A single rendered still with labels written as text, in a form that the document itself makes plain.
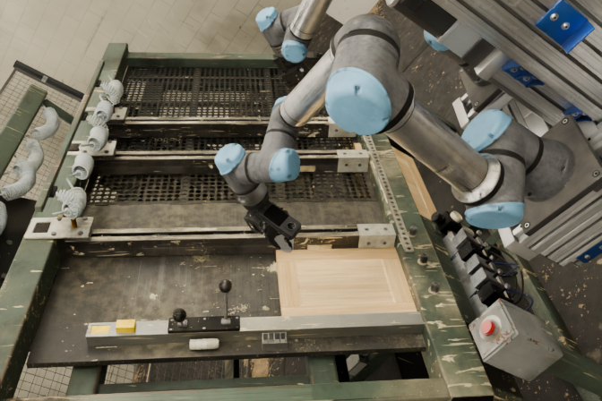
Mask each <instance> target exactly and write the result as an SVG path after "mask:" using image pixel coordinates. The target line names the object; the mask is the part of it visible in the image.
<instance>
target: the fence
mask: <svg viewBox="0 0 602 401"><path fill-rule="evenodd" d="M106 325H110V330H109V334H91V333H90V331H91V327H92V326H106ZM423 327H424V322H423V319H422V316H421V313H420V311H406V312H380V313H355V314H330V315H305V316H279V317H254V318H240V330H239V331H219V332H195V333H171V334H168V320H154V321H136V328H135V332H134V333H116V322H102V323H89V326H88V330H87V333H86V341H87V345H88V346H124V345H147V344H169V343H190V339H203V338H207V339H208V338H217V339H218V340H219V341H237V340H260V339H262V333H275V332H287V338H306V337H351V336H373V335H396V334H418V333H422V331H423Z"/></svg>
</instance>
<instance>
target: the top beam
mask: <svg viewBox="0 0 602 401"><path fill-rule="evenodd" d="M128 52H129V51H128V44H127V43H108V45H107V49H106V51H105V53H104V55H103V57H102V59H101V61H104V62H105V65H104V67H103V70H102V72H101V74H100V76H99V81H101V83H100V84H103V82H105V84H106V82H107V85H108V84H109V83H110V82H111V80H110V79H109V78H108V75H109V76H110V78H111V79H112V80H119V81H121V83H122V80H123V78H124V76H125V71H126V68H127V54H128ZM101 89H102V88H101V87H100V86H99V87H95V89H94V91H93V93H92V95H91V98H90V101H89V104H88V105H87V107H97V105H98V103H99V102H100V101H101V100H100V98H99V94H106V92H105V91H103V90H101ZM88 122H89V121H88V120H86V121H81V122H80V124H79V127H78V129H77V132H76V134H75V135H74V138H73V141H87V140H88V138H89V137H90V130H91V129H92V128H93V127H94V126H92V124H88ZM76 157H77V156H66V157H65V159H64V163H63V164H62V167H61V169H60V172H59V174H58V176H57V179H56V181H55V184H54V186H57V192H60V190H62V192H63V190H64V189H65V192H67V191H69V190H70V189H71V187H70V185H69V183H68V182H67V181H66V178H67V176H68V175H72V174H73V172H72V166H73V165H74V162H75V158H76ZM68 179H69V181H70V182H71V184H72V186H73V187H81V188H82V189H83V190H85V188H86V185H87V182H88V180H89V177H88V178H87V179H85V180H80V179H78V178H76V177H75V176H73V177H70V178H68ZM57 198H58V197H56V195H55V197H54V198H48V199H47V203H46V206H45V208H44V209H43V212H36V210H35V212H34V214H33V216H32V218H58V217H61V218H67V217H66V216H65V215H64V214H60V215H55V216H52V213H56V212H60V211H62V204H63V202H61V201H60V200H57ZM31 220H32V219H31ZM30 223H31V221H30ZM30 223H29V226H30ZM29 226H28V228H27V230H26V232H25V235H26V233H27V231H28V229H29ZM25 235H24V237H25ZM24 237H23V238H22V241H21V244H20V246H19V249H18V251H17V252H16V254H15V257H14V259H13V263H12V265H11V267H10V268H9V271H8V273H7V275H6V278H5V280H4V282H3V285H2V287H1V289H0V401H4V399H7V398H13V396H14V393H15V390H16V388H17V385H18V382H19V379H20V377H21V375H22V370H23V367H24V364H25V362H26V359H27V356H28V353H29V350H30V347H31V344H32V341H33V338H34V336H35V333H36V330H37V327H38V324H39V321H40V318H41V315H42V312H43V310H44V307H45V304H46V301H47V297H48V295H49V292H50V289H51V286H52V284H53V281H54V278H55V275H56V271H57V269H58V266H59V263H60V260H61V258H62V255H63V252H64V249H65V239H64V238H63V239H24Z"/></svg>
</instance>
